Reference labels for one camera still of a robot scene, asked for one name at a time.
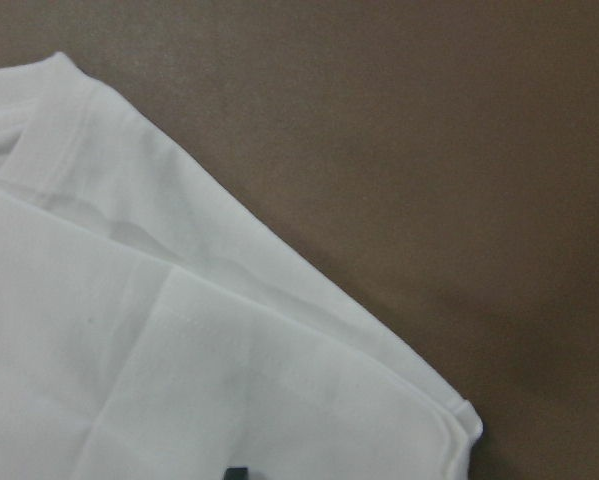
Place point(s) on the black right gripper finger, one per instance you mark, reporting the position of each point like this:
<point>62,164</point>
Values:
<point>236,473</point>

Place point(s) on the white long-sleeve printed shirt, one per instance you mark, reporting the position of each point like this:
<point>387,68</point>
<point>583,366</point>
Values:
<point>152,328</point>

